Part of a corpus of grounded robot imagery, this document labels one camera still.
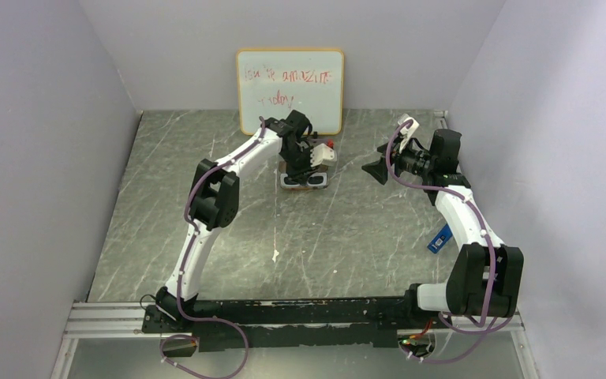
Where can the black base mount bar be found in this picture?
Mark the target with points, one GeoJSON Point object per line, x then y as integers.
{"type": "Point", "coordinates": [219, 325]}

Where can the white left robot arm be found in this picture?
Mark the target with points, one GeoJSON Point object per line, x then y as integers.
{"type": "Point", "coordinates": [213, 201]}

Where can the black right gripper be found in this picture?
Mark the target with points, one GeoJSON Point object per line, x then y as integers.
{"type": "Point", "coordinates": [378, 169]}

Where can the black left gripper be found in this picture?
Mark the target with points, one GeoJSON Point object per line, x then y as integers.
{"type": "Point", "coordinates": [301, 174]}

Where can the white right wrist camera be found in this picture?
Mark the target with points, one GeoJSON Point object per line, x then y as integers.
{"type": "Point", "coordinates": [410, 126]}

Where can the white frame sunglasses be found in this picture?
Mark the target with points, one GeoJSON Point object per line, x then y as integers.
{"type": "Point", "coordinates": [312, 182]}

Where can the small blue card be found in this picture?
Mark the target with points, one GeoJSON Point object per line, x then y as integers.
{"type": "Point", "coordinates": [440, 239]}

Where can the yellow framed whiteboard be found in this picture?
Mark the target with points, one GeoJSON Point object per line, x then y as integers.
{"type": "Point", "coordinates": [273, 82]}

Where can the plaid glasses case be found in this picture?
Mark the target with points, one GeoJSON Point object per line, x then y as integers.
{"type": "Point", "coordinates": [282, 169]}

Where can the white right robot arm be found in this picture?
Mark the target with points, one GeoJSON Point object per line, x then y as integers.
{"type": "Point", "coordinates": [485, 279]}

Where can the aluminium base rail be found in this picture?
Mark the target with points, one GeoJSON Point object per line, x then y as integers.
{"type": "Point", "coordinates": [302, 284]}

